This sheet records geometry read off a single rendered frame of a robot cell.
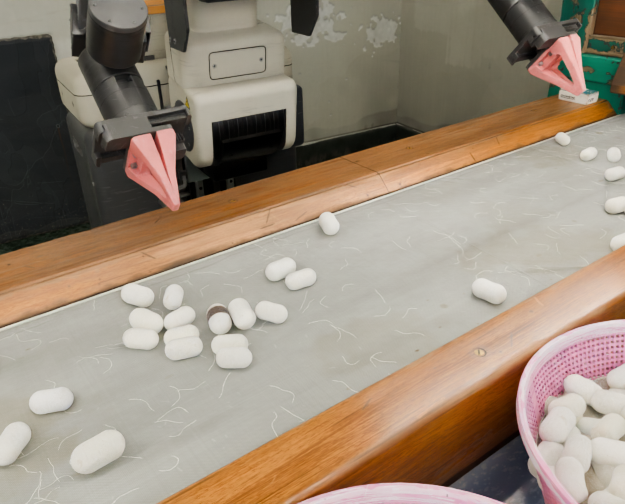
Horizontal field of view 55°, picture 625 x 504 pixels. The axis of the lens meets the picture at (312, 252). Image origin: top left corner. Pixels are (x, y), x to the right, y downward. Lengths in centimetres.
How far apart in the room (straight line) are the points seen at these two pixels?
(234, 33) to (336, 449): 96
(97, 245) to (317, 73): 238
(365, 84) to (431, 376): 276
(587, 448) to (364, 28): 278
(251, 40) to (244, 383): 85
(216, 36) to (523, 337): 88
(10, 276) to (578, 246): 62
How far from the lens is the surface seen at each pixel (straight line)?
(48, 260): 71
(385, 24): 320
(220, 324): 56
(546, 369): 53
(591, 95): 126
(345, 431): 44
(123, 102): 68
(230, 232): 73
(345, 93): 312
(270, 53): 127
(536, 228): 79
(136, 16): 66
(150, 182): 67
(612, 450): 49
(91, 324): 63
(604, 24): 132
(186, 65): 121
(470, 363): 50
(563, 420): 50
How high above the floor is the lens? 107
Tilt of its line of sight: 28 degrees down
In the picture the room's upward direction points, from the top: 2 degrees counter-clockwise
